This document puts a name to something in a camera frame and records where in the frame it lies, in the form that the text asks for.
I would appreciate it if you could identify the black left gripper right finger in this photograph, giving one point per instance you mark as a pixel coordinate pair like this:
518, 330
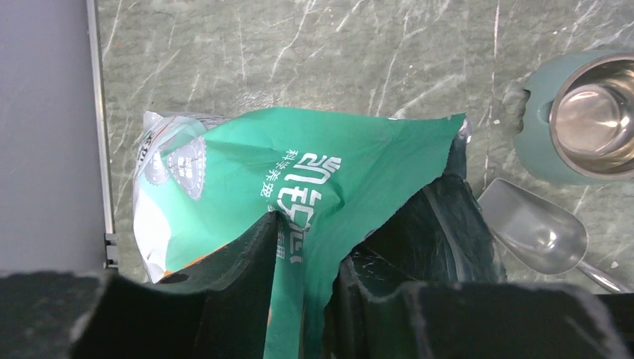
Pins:
429, 284

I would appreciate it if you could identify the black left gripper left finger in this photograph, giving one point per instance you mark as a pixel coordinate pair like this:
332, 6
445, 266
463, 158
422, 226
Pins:
215, 308

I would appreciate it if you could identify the metal food scoop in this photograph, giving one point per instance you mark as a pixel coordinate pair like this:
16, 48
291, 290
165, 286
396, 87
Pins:
543, 236

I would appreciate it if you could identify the green pet food bag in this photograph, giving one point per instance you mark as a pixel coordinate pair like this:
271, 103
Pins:
200, 181

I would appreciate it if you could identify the teal double pet bowl stand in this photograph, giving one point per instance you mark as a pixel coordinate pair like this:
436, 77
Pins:
533, 144

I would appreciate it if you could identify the steel bowl left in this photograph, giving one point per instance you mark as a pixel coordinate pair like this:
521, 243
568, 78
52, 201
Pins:
591, 118

